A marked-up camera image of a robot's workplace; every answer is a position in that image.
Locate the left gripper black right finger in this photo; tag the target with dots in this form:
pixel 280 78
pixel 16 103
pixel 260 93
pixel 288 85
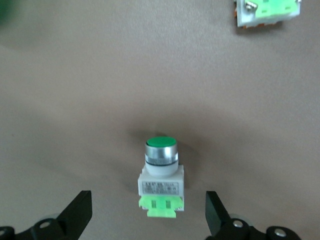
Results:
pixel 220 222

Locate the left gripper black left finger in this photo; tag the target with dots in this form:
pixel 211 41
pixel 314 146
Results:
pixel 72 220

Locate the green push button white body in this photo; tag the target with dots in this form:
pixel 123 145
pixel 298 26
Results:
pixel 161 182
pixel 267 12

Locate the brown table cover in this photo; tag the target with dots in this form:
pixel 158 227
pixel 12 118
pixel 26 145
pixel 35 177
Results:
pixel 160 87

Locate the green plastic tray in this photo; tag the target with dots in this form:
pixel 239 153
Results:
pixel 3 10

